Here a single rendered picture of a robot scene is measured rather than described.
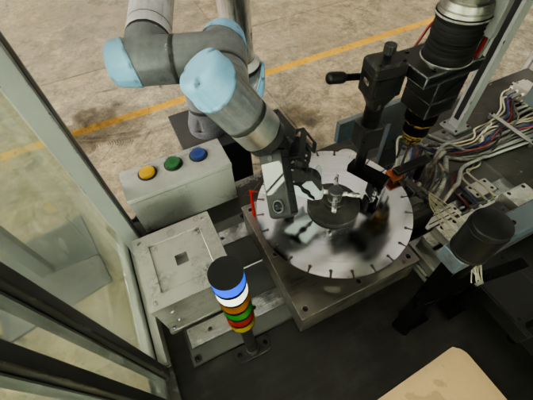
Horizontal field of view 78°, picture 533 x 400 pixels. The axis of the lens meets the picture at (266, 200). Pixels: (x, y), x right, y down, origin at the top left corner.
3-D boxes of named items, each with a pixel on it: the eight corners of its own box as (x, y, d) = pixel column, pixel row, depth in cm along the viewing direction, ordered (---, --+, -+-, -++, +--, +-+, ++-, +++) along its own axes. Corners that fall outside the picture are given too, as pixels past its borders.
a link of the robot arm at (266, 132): (261, 132, 47) (220, 143, 52) (278, 150, 51) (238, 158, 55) (270, 93, 50) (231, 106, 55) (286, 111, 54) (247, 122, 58)
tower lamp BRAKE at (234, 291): (218, 305, 41) (214, 296, 38) (206, 275, 43) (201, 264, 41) (251, 289, 42) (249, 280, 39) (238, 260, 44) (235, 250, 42)
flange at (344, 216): (298, 194, 73) (298, 187, 71) (343, 179, 75) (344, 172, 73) (321, 235, 66) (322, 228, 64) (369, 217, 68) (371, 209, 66)
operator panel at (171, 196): (147, 233, 92) (126, 202, 80) (138, 205, 99) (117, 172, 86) (238, 197, 99) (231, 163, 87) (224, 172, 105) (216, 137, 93)
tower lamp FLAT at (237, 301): (222, 313, 43) (219, 305, 41) (211, 284, 46) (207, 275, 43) (253, 298, 44) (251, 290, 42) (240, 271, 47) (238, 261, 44)
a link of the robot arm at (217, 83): (218, 31, 44) (217, 68, 39) (265, 86, 52) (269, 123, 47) (178, 63, 48) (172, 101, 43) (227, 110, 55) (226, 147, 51)
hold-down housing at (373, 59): (356, 157, 62) (381, 55, 46) (346, 140, 65) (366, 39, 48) (383, 150, 63) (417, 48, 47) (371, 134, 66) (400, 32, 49)
